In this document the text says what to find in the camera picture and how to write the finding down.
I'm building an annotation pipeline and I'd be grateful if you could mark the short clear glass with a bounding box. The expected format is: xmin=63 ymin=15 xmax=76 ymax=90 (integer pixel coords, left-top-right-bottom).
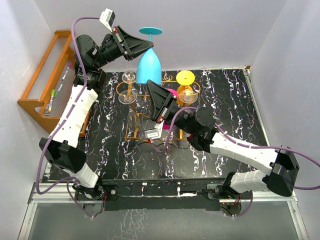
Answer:
xmin=178 ymin=89 xmax=198 ymax=104

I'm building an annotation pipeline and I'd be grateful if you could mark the gold wire wine glass rack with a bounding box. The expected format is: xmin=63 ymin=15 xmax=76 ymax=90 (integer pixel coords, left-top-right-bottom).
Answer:
xmin=116 ymin=79 xmax=202 ymax=142

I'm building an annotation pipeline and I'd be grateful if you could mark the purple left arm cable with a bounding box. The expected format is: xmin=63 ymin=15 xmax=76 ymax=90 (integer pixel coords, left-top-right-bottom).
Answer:
xmin=36 ymin=16 xmax=106 ymax=221

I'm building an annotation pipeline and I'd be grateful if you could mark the yellow plastic wine glass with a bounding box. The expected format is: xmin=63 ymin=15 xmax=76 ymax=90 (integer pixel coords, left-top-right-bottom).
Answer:
xmin=176 ymin=70 xmax=195 ymax=107

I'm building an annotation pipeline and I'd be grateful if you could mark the orange wooden shelf rack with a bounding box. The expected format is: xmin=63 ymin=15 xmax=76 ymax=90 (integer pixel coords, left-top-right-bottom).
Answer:
xmin=17 ymin=30 xmax=76 ymax=133

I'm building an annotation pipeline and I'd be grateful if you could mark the tall clear wine glass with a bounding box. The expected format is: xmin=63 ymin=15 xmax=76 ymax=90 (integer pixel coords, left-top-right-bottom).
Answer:
xmin=122 ymin=70 xmax=143 ymax=109

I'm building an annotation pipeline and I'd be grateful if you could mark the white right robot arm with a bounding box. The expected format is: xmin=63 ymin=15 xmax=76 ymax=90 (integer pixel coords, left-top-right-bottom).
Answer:
xmin=144 ymin=80 xmax=300 ymax=199

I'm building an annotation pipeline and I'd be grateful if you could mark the pink cap marker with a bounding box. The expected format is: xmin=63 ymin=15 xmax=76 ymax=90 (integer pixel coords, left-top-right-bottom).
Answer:
xmin=56 ymin=62 xmax=72 ymax=94

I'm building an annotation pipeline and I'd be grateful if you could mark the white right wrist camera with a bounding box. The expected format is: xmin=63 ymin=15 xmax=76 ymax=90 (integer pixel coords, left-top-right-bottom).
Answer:
xmin=144 ymin=121 xmax=164 ymax=144

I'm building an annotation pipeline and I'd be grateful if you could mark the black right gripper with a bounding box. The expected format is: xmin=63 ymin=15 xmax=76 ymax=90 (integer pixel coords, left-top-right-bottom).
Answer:
xmin=147 ymin=80 xmax=196 ymax=135

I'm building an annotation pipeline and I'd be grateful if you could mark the blue plastic wine glass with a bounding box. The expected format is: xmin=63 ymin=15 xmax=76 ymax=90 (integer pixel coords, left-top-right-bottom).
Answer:
xmin=136 ymin=26 xmax=163 ymax=85

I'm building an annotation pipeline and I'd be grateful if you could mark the pink plastic wine glass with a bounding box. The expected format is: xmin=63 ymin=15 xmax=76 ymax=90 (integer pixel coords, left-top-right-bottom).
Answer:
xmin=161 ymin=87 xmax=179 ymax=131

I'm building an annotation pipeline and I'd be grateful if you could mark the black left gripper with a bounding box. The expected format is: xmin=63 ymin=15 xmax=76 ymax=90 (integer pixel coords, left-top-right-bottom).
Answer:
xmin=94 ymin=26 xmax=154 ymax=70

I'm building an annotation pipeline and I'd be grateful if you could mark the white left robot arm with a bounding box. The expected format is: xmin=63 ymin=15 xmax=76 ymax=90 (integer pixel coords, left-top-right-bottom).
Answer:
xmin=39 ymin=25 xmax=154 ymax=200

